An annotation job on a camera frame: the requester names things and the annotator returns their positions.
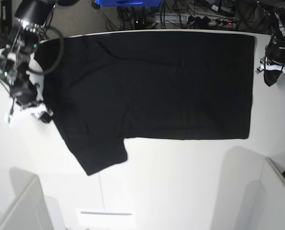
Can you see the white power strip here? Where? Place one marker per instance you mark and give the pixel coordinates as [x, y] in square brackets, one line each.
[187, 21]

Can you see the blue box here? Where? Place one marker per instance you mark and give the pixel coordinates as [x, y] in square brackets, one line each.
[125, 3]

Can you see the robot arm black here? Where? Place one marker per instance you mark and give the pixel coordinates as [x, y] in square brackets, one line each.
[23, 40]
[274, 11]

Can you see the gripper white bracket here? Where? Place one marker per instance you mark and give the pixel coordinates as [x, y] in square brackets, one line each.
[27, 99]
[272, 64]

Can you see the black T-shirt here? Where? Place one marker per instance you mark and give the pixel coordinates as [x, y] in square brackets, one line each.
[168, 85]

